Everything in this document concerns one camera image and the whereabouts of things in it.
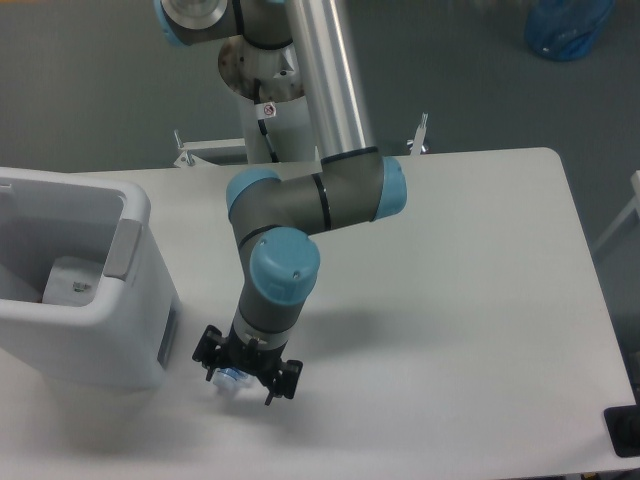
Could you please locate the white plastic trash can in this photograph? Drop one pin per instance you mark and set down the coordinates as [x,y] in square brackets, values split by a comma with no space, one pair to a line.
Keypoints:
[123,337]

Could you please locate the white plastic pouch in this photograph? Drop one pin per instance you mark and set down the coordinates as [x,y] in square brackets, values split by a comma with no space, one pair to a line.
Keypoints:
[72,282]

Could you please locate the white base foot bracket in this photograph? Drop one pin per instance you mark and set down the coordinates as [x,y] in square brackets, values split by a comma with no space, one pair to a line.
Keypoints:
[234,152]

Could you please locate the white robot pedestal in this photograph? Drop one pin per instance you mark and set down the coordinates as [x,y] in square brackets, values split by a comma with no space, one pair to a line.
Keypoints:
[268,88]

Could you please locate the clear plastic bottle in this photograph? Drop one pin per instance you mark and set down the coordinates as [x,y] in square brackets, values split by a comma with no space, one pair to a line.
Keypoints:
[230,381]

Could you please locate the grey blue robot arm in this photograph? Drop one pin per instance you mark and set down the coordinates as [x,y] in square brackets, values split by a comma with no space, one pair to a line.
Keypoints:
[314,167]

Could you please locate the white frame right edge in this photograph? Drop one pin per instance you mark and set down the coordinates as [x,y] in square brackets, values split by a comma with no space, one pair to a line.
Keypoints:
[622,224]

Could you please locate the black device at table edge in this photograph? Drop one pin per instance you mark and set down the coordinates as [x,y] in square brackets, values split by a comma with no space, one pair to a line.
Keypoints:
[623,426]

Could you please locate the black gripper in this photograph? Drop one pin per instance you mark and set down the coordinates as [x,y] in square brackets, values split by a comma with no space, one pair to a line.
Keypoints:
[214,352]

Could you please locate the blue plastic bag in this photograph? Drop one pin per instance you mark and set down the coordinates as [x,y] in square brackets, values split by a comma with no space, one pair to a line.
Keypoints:
[565,30]

